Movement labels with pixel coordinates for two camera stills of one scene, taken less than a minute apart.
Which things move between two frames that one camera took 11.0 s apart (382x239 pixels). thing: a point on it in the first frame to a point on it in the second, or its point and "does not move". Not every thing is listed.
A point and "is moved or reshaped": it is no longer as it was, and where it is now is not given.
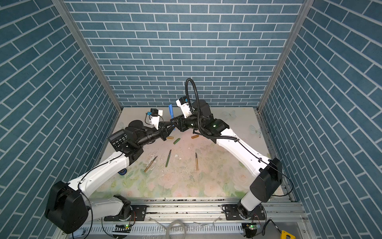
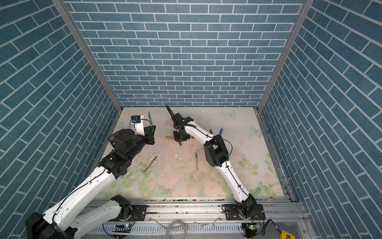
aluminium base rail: [204, 217] does not move
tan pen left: [150, 164] does not move
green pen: [167, 160] is moved or reshaped
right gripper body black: [192, 122] to [178, 137]
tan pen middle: [197, 162] does not move
